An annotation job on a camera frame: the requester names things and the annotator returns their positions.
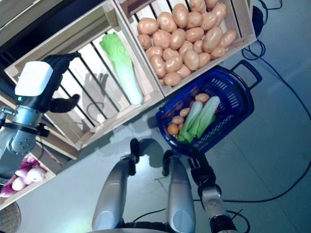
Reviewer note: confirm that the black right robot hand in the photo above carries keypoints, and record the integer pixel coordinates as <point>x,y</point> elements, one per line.
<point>202,172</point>

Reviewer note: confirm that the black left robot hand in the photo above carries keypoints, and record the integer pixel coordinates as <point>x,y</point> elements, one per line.
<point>34,77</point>

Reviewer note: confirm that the green napa cabbage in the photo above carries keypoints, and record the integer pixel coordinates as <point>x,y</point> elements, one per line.
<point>121,63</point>
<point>209,114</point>
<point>189,123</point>

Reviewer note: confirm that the blue plastic shopping basket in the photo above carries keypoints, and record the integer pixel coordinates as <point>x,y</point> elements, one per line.
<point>247,97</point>

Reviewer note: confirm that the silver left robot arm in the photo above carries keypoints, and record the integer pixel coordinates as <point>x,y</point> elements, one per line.
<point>22,140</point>

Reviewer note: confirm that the small orange fruit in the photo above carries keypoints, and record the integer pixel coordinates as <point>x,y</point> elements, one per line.
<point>173,129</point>

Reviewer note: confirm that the small tan potato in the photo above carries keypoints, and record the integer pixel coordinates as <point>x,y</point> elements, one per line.
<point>184,111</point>
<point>177,120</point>
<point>202,97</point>

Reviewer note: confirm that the purple white onion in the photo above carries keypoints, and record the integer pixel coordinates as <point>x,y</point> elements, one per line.
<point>36,174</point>
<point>20,172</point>
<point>19,183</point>
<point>6,190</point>
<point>31,160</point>

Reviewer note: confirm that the slatted wooden crate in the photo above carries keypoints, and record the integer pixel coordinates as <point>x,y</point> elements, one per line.
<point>107,124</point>

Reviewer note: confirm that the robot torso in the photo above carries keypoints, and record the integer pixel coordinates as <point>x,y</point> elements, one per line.
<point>136,229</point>

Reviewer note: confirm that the tan plastic potato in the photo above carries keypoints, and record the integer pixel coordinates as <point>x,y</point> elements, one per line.
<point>219,13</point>
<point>147,26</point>
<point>166,22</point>
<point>204,60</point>
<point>184,71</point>
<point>198,46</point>
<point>177,38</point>
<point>197,5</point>
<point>172,79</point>
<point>170,54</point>
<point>209,20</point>
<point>158,66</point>
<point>144,41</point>
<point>228,38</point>
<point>218,52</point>
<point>195,34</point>
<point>191,60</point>
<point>161,38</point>
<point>180,15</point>
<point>154,52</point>
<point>194,20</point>
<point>173,63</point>
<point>185,47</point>
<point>212,39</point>

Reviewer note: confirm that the wooden crate of onions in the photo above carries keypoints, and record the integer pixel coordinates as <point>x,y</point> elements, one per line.
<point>41,183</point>

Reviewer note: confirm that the woven wicker stand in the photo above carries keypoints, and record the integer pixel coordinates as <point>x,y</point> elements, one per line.
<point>8,218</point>

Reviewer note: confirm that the wooden crate of potatoes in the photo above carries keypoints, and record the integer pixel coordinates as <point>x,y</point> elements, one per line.
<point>247,29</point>

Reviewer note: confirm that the black power brick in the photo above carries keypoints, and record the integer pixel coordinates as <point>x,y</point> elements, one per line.
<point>257,19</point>

